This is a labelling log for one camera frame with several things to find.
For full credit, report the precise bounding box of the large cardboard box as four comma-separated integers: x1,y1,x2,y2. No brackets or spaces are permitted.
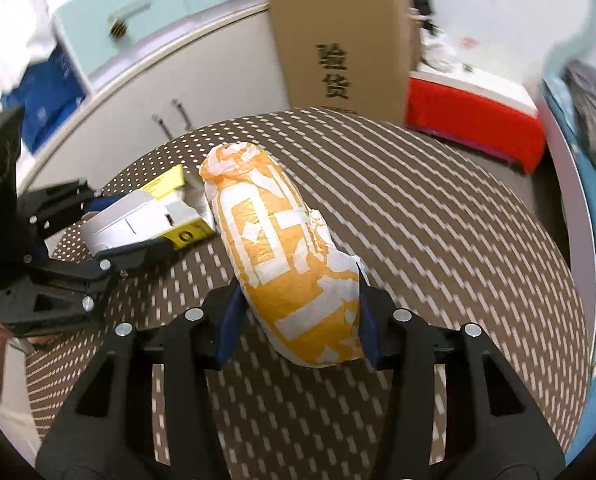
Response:
267,0,421,126

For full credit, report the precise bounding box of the white cloth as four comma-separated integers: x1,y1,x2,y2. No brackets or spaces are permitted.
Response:
0,0,63,91

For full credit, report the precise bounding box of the blue bag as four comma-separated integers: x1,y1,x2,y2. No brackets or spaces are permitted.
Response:
0,47,88,153

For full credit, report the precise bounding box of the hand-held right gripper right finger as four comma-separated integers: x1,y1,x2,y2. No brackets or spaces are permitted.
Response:
358,270,568,480

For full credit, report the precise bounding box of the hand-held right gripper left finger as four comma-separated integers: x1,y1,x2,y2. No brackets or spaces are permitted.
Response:
34,280,246,480

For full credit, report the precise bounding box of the grey pillow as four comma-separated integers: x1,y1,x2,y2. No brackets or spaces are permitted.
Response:
563,60,596,186

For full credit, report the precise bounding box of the orange white plastic bag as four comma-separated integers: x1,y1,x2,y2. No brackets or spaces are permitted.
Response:
199,141,373,370

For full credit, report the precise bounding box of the red storage box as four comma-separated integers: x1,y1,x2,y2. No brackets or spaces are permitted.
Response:
404,71,547,175

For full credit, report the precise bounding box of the white yellow carton box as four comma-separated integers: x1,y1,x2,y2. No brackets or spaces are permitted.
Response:
80,164,217,256

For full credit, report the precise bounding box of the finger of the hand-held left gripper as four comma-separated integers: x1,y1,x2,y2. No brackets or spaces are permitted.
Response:
20,178,123,241
0,237,183,336

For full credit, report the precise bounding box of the teal drawer cabinet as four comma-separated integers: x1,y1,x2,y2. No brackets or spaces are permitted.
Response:
52,0,273,78

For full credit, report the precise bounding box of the brown polka-dot tablecloth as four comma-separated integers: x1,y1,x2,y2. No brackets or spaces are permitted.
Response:
25,106,593,466

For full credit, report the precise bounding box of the black bag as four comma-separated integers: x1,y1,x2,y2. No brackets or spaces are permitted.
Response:
408,0,439,68

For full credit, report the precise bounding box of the white cabinet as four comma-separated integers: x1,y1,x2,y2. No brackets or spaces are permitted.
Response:
15,2,299,196

